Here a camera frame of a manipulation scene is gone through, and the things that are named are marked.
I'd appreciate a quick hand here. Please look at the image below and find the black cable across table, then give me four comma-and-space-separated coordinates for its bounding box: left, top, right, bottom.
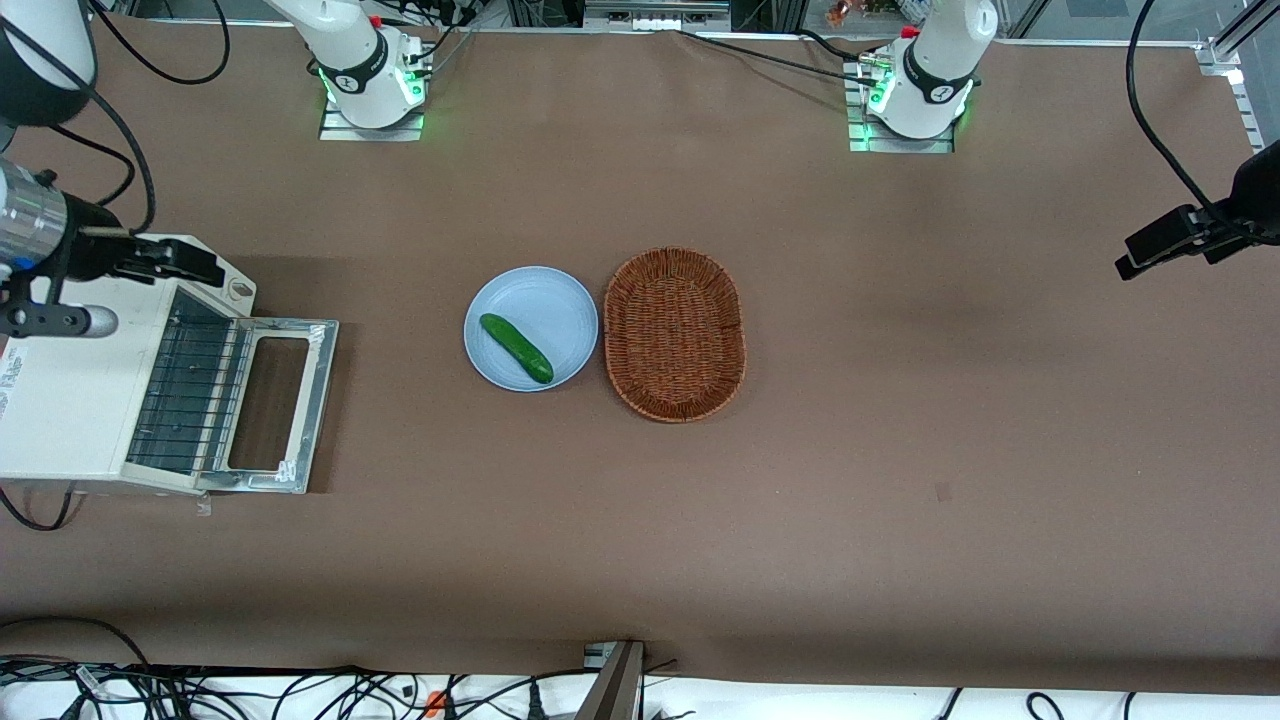
660, 28, 891, 89

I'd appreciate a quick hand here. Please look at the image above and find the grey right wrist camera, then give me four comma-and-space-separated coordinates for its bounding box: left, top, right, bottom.
0, 300, 120, 339

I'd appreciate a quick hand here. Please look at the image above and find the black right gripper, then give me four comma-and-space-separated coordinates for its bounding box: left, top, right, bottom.
40, 200, 227, 289

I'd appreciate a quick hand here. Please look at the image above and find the black oven power cable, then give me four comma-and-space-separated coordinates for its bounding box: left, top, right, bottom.
0, 482, 77, 532

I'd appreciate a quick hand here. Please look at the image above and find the aluminium frame profile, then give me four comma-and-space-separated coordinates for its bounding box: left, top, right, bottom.
1195, 0, 1280, 151

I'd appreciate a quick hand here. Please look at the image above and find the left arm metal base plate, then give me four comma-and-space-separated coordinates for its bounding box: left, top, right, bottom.
848, 60, 956, 154

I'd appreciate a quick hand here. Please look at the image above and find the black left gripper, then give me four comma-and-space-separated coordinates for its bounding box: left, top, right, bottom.
1114, 140, 1280, 282

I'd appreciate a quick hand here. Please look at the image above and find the brown oval wicker basket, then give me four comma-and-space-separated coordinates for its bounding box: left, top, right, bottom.
603, 247, 748, 424

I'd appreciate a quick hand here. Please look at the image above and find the brown table cover sheet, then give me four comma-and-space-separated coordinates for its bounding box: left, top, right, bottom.
0, 15, 1280, 696

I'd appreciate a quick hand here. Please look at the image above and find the light blue round plate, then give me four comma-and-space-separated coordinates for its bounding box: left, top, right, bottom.
464, 265, 600, 393

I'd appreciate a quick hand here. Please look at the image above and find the long black floor cable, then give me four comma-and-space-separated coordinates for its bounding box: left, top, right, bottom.
0, 614, 153, 673

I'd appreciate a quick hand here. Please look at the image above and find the metal camera post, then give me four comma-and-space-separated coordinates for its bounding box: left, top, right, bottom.
575, 640, 647, 720

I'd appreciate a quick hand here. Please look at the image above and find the metal wire oven rack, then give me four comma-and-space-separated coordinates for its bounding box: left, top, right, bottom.
128, 290, 251, 476

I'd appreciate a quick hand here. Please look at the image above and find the white toaster oven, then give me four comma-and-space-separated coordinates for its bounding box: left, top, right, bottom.
0, 235, 258, 498

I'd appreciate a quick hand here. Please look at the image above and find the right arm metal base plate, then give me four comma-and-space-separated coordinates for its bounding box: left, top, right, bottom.
318, 70, 429, 142

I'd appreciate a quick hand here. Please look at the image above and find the blue-print oven label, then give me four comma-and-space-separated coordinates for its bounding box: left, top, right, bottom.
0, 345, 32, 421

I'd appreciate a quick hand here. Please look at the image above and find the green cucumber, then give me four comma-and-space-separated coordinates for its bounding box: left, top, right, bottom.
479, 313, 555, 385

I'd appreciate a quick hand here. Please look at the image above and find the aluminium rail beam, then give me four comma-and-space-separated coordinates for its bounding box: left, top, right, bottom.
584, 0, 733, 33

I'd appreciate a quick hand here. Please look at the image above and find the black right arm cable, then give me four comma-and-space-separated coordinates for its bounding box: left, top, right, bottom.
0, 0, 232, 237

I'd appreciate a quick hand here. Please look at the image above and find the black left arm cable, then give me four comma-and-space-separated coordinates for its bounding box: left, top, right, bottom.
1124, 0, 1280, 246

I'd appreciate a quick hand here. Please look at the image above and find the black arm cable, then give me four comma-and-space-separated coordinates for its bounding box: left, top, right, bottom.
1124, 0, 1280, 246
0, 0, 232, 237

